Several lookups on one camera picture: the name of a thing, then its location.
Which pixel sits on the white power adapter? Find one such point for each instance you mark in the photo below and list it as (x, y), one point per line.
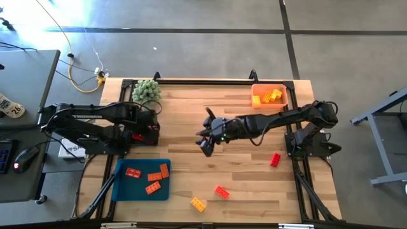
(97, 70)

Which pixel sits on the orange plastic bin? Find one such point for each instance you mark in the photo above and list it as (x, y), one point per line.
(265, 105)

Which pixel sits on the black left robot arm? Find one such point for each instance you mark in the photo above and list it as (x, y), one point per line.
(95, 111)

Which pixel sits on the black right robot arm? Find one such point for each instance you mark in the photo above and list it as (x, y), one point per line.
(280, 119)

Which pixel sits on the white printed booklet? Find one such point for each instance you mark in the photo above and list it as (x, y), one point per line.
(68, 149)

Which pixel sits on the teal plastic tray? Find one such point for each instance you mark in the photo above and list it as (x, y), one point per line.
(127, 191)

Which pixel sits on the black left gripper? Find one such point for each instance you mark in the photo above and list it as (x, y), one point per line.
(149, 121)

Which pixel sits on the grey metal table leg frame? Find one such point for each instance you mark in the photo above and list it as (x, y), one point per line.
(381, 143)

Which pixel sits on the dark grey desk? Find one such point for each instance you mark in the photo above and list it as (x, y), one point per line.
(19, 187)

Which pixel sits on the white package with 26 print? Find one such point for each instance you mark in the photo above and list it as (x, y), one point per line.
(11, 108)

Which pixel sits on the black keyboard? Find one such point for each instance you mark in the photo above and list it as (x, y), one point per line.
(4, 157)

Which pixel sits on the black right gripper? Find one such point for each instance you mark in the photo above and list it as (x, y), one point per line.
(224, 128)

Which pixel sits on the silver metal bracket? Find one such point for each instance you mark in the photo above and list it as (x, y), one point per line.
(117, 226)
(295, 226)

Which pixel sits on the black desk caster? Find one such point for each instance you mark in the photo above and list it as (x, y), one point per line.
(41, 199)

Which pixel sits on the black computer mouse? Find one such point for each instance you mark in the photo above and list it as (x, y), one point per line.
(25, 159)

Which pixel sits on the black chair caster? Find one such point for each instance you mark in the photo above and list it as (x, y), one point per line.
(8, 25)

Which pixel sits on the black aluminium table frame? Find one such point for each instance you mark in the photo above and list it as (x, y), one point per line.
(206, 82)

